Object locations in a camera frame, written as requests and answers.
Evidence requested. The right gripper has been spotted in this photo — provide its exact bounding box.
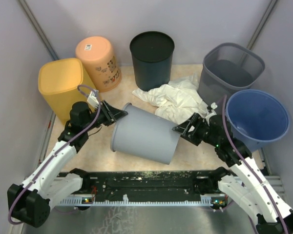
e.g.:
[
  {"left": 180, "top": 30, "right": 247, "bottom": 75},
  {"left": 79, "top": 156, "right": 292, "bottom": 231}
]
[{"left": 172, "top": 113, "right": 219, "bottom": 147}]

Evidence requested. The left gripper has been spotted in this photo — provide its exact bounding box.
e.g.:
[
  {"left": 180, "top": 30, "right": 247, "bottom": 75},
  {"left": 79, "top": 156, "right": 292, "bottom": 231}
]
[{"left": 84, "top": 99, "right": 128, "bottom": 132}]

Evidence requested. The grey round bin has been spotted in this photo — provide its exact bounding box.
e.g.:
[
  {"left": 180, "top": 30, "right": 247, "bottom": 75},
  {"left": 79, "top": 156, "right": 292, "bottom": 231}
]
[{"left": 110, "top": 103, "right": 180, "bottom": 165}]

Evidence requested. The yellow slotted plastic basket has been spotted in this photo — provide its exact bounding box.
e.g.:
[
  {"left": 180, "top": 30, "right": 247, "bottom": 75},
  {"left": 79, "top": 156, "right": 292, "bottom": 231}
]
[{"left": 38, "top": 58, "right": 96, "bottom": 124}]

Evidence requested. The peach plastic bucket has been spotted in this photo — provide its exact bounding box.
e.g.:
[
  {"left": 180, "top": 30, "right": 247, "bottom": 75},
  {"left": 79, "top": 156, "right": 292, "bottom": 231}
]
[{"left": 75, "top": 36, "right": 122, "bottom": 92}]

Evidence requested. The black round bin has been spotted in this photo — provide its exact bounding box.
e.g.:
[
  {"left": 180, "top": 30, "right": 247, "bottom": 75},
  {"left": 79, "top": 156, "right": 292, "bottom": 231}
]
[{"left": 129, "top": 31, "right": 175, "bottom": 91}]

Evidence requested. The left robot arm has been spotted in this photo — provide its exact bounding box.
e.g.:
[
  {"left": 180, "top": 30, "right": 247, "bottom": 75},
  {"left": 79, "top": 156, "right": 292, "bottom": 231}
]
[{"left": 7, "top": 100, "right": 128, "bottom": 228}]

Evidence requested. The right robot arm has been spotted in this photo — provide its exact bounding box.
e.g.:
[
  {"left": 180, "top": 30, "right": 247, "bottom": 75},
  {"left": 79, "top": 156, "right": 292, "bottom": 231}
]
[{"left": 173, "top": 113, "right": 293, "bottom": 234}]

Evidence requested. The white crumpled cloth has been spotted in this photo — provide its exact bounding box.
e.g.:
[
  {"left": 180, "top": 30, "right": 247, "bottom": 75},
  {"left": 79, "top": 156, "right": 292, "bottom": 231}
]
[{"left": 132, "top": 73, "right": 209, "bottom": 124}]

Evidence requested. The blue round bin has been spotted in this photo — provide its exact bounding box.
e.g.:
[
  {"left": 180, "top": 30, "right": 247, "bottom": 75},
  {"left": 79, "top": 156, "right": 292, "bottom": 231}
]
[{"left": 225, "top": 89, "right": 290, "bottom": 152}]

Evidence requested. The grey mesh bin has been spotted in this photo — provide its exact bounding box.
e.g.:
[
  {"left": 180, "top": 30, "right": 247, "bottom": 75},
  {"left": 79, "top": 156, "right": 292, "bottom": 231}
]
[{"left": 198, "top": 42, "right": 265, "bottom": 105}]

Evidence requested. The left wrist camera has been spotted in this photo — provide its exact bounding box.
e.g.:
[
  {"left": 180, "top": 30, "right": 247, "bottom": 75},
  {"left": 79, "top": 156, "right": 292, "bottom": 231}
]
[{"left": 87, "top": 90, "right": 99, "bottom": 109}]

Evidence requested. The black mounting rail base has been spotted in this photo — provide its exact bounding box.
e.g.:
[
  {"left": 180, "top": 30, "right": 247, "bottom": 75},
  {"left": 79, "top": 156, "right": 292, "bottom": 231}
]
[{"left": 73, "top": 169, "right": 225, "bottom": 202}]

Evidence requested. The grey slotted cable duct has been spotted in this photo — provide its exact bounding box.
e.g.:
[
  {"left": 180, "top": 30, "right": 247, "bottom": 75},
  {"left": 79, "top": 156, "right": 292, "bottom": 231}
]
[{"left": 58, "top": 194, "right": 235, "bottom": 207}]

